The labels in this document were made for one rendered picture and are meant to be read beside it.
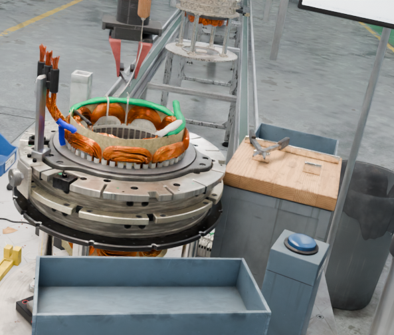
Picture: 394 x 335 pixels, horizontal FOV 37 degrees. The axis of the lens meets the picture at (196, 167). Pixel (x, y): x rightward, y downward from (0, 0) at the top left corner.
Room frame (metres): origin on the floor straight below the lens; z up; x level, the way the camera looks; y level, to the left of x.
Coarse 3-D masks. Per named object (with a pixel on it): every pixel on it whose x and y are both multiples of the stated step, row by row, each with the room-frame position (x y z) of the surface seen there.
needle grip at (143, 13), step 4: (140, 0) 0.83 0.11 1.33; (144, 0) 0.83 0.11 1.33; (148, 0) 0.83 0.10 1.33; (140, 4) 0.83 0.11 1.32; (144, 4) 0.83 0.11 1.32; (148, 4) 0.84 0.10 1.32; (140, 8) 0.84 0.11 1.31; (144, 8) 0.84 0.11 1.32; (148, 8) 0.84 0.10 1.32; (140, 12) 0.84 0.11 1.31; (144, 12) 0.84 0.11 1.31; (148, 12) 0.84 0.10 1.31; (140, 16) 0.84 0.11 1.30; (144, 16) 0.84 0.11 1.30; (148, 16) 0.85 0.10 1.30
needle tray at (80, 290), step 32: (64, 256) 0.58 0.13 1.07; (64, 288) 0.57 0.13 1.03; (96, 288) 0.58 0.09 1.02; (128, 288) 0.59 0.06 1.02; (160, 288) 0.60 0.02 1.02; (192, 288) 0.61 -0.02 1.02; (224, 288) 0.62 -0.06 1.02; (256, 288) 0.57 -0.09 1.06; (32, 320) 0.47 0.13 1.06; (64, 320) 0.47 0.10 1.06; (96, 320) 0.48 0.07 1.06; (128, 320) 0.49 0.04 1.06; (160, 320) 0.50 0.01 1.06; (192, 320) 0.51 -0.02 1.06; (224, 320) 0.52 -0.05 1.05; (256, 320) 0.53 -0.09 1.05
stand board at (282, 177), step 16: (240, 144) 1.05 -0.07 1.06; (240, 160) 0.96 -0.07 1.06; (272, 160) 0.99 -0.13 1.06; (288, 160) 1.00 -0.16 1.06; (304, 160) 1.01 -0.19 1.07; (320, 160) 1.03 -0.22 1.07; (224, 176) 0.90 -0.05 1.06; (240, 176) 0.90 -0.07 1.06; (256, 176) 0.90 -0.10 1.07; (272, 176) 0.91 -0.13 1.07; (288, 176) 0.92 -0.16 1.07; (304, 176) 0.93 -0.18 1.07; (320, 176) 0.95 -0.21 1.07; (336, 176) 0.96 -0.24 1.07; (272, 192) 0.88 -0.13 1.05; (288, 192) 0.88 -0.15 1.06; (304, 192) 0.87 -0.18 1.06; (320, 192) 0.88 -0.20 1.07; (336, 192) 0.89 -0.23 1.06
